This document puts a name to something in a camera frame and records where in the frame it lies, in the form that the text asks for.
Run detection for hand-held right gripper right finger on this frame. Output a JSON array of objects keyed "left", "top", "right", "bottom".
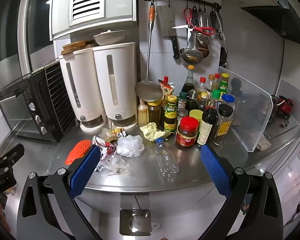
[{"left": 200, "top": 144, "right": 284, "bottom": 240}]

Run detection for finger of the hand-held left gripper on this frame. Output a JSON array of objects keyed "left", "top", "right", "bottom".
[{"left": 0, "top": 144, "right": 25, "bottom": 167}]

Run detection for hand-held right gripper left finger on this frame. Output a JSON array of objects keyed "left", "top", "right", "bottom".
[{"left": 16, "top": 144, "right": 103, "bottom": 240}]

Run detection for red snack wrapper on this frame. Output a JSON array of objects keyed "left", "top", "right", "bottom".
[{"left": 92, "top": 135, "right": 118, "bottom": 161}]

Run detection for grey trash bin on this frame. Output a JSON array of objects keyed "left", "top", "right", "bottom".
[{"left": 119, "top": 209, "right": 152, "bottom": 236}]

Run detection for yellow paper wrapper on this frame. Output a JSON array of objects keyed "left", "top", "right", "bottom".
[{"left": 140, "top": 122, "right": 172, "bottom": 143}]

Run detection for orange foam net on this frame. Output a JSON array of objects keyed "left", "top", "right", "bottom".
[{"left": 65, "top": 140, "right": 93, "bottom": 165}]

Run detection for crumpled clear plastic bag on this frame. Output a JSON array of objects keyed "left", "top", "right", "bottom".
[{"left": 96, "top": 155, "right": 129, "bottom": 177}]

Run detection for crumpled clear printed wrapper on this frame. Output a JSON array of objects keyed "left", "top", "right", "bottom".
[{"left": 100, "top": 127, "right": 127, "bottom": 142}]

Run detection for red lid sauce jar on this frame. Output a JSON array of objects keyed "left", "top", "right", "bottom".
[{"left": 175, "top": 116, "right": 200, "bottom": 148}]

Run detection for black cat sticker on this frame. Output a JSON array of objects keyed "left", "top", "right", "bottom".
[{"left": 241, "top": 200, "right": 251, "bottom": 216}]

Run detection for dark soy sauce bottle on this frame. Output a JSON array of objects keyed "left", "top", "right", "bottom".
[{"left": 196, "top": 106, "right": 219, "bottom": 147}]

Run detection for black lid spice jar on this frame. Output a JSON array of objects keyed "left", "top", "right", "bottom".
[{"left": 211, "top": 104, "right": 234, "bottom": 139}]

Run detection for clear plastic bottle blue cap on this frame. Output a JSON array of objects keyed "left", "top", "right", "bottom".
[{"left": 154, "top": 137, "right": 180, "bottom": 177}]

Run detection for white plastic bag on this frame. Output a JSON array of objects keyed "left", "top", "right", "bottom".
[{"left": 116, "top": 134, "right": 145, "bottom": 158}]

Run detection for black toaster oven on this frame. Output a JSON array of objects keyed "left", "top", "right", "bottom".
[{"left": 0, "top": 69, "right": 73, "bottom": 143}]

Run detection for folded grey cloth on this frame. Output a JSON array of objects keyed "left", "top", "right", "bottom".
[{"left": 255, "top": 134, "right": 273, "bottom": 152}]

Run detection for yellow lid container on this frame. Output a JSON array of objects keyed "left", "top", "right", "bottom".
[{"left": 189, "top": 109, "right": 207, "bottom": 130}]

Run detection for steel lid shaker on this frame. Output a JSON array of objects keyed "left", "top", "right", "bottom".
[{"left": 177, "top": 109, "right": 189, "bottom": 128}]

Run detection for clear plastic splash guard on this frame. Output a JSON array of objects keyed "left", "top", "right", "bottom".
[{"left": 216, "top": 66, "right": 274, "bottom": 153}]

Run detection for blue lid jar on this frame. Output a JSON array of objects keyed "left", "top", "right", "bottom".
[{"left": 221, "top": 94, "right": 236, "bottom": 111}]

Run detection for green label sauce bottle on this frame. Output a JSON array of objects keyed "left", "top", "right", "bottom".
[{"left": 164, "top": 95, "right": 178, "bottom": 132}]

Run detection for green lid spice jar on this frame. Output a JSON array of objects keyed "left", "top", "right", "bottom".
[{"left": 178, "top": 92, "right": 188, "bottom": 110}]

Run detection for straw brush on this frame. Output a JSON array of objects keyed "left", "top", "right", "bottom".
[{"left": 137, "top": 99, "right": 149, "bottom": 128}]

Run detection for steel gas stove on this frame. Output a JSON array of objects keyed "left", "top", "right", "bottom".
[{"left": 262, "top": 115, "right": 300, "bottom": 140}]

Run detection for yellow lid pickle jar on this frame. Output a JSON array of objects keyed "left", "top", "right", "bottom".
[{"left": 147, "top": 101, "right": 162, "bottom": 128}]

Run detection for red cap clear bottle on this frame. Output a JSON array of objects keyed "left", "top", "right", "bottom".
[{"left": 196, "top": 77, "right": 207, "bottom": 93}]

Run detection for yellow cap green bottle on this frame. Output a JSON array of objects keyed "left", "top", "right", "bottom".
[{"left": 219, "top": 73, "right": 230, "bottom": 95}]

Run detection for tall dark vinegar bottle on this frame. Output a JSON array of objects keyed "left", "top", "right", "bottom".
[{"left": 181, "top": 65, "right": 196, "bottom": 94}]

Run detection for white rice dispenser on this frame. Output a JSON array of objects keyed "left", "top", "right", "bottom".
[
  {"left": 59, "top": 47, "right": 108, "bottom": 133},
  {"left": 92, "top": 42, "right": 138, "bottom": 130}
]

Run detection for red sauce pouch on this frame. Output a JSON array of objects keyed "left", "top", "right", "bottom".
[{"left": 158, "top": 76, "right": 176, "bottom": 98}]

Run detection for red pot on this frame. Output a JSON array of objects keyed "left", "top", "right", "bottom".
[{"left": 271, "top": 95, "right": 294, "bottom": 118}]

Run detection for steel slotted skimmer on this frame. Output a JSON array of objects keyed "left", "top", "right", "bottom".
[{"left": 180, "top": 6, "right": 204, "bottom": 65}]

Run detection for steel ladle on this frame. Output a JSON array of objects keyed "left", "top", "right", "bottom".
[{"left": 197, "top": 8, "right": 211, "bottom": 58}]

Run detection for wooden cutting board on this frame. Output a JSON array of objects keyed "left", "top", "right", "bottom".
[
  {"left": 61, "top": 44, "right": 94, "bottom": 55},
  {"left": 63, "top": 41, "right": 95, "bottom": 50}
]

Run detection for grey bowl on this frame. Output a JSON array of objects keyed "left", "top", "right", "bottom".
[{"left": 93, "top": 30, "right": 127, "bottom": 46}]

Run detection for dark window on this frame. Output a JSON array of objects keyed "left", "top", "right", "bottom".
[{"left": 27, "top": 0, "right": 55, "bottom": 55}]

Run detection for black kitchen utensil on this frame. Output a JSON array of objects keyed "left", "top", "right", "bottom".
[{"left": 210, "top": 4, "right": 228, "bottom": 55}]

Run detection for black range hood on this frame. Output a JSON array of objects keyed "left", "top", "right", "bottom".
[{"left": 240, "top": 0, "right": 300, "bottom": 47}]

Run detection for white cabinet with vent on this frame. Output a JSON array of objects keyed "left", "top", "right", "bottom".
[{"left": 50, "top": 0, "right": 138, "bottom": 40}]

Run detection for black wire rack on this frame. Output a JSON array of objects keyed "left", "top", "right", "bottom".
[{"left": 44, "top": 62, "right": 77, "bottom": 140}]

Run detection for steel spatula wooden handle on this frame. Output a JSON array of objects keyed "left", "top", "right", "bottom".
[{"left": 135, "top": 1, "right": 163, "bottom": 103}]

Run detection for red handled scissors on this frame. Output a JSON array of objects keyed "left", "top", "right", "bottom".
[
  {"left": 172, "top": 24, "right": 215, "bottom": 36},
  {"left": 184, "top": 7, "right": 194, "bottom": 48}
]

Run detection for steel cleaver black handle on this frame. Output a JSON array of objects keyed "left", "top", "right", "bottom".
[{"left": 156, "top": 5, "right": 179, "bottom": 59}]

